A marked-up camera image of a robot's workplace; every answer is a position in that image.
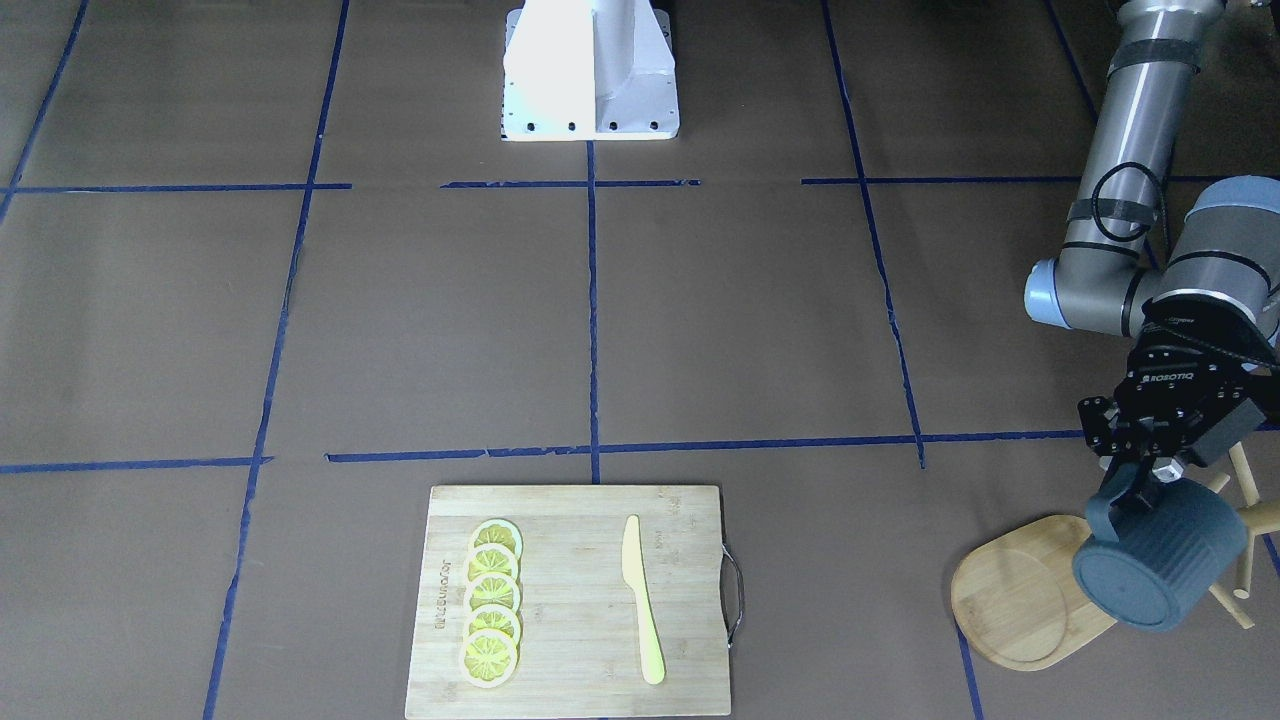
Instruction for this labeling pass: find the lemon slice one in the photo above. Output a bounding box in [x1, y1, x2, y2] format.
[470, 518, 524, 559]

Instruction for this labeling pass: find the teal mug with yellow interior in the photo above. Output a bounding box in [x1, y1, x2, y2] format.
[1071, 461, 1251, 632]

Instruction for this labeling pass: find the yellow plastic knife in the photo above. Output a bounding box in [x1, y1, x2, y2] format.
[621, 514, 666, 685]

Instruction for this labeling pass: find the bamboo cutting board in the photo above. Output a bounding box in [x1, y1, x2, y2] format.
[404, 484, 732, 719]

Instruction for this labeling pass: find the lemon slice four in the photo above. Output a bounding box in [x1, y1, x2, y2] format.
[466, 603, 524, 644]

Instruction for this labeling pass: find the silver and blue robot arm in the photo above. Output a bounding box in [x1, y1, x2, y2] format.
[1024, 1, 1277, 512]

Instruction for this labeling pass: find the lemon slice two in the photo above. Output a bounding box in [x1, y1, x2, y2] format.
[466, 543, 520, 582]

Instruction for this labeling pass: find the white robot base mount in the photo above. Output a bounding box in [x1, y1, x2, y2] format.
[500, 1, 681, 142]

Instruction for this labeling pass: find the lemon slice three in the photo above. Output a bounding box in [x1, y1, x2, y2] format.
[463, 571, 522, 612]

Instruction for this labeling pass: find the wooden mug tree rack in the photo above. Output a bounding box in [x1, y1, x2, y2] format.
[950, 446, 1277, 673]

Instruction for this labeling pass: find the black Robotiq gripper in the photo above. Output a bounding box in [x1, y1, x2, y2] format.
[1076, 318, 1277, 512]

